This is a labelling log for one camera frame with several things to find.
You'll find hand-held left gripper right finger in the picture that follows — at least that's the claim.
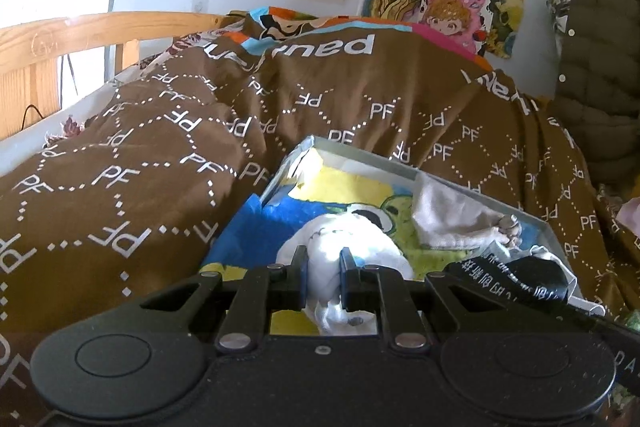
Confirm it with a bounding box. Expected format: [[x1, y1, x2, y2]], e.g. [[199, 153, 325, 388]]
[[340, 248, 506, 350]]

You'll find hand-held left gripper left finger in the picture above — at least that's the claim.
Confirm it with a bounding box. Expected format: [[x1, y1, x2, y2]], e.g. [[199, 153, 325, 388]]
[[140, 246, 308, 354]]

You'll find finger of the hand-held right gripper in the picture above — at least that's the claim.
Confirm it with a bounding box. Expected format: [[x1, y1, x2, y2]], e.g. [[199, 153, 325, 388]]
[[555, 297, 640, 348]]

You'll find white blue knitted cloth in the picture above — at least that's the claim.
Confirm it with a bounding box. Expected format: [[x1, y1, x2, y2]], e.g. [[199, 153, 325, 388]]
[[277, 213, 416, 337]]

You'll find grey tray with cartoon picture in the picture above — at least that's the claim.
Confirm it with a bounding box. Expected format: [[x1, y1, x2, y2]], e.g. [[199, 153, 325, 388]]
[[200, 135, 606, 338]]

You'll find black printed pouch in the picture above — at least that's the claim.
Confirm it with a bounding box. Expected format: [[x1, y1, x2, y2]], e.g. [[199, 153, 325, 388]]
[[444, 256, 578, 314]]

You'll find grey drawstring pouch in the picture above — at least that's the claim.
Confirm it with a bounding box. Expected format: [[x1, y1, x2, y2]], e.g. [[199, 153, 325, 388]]
[[411, 183, 525, 254]]

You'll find brown printed blanket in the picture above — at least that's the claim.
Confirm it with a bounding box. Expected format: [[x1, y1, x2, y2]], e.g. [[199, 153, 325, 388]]
[[0, 7, 640, 427]]

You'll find olive quilted jacket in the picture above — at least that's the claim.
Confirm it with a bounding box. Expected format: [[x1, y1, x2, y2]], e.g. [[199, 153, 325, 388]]
[[547, 0, 640, 200]]

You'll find pink cartoon boy poster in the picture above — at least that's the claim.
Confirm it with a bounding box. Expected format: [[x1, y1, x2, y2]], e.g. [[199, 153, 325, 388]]
[[417, 0, 491, 58]]

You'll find black cable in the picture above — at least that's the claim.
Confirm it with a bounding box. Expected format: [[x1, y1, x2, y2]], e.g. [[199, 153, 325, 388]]
[[20, 54, 81, 130]]

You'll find wooden bed headboard rail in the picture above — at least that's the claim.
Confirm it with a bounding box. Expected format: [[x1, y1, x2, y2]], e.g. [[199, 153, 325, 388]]
[[0, 12, 236, 140]]

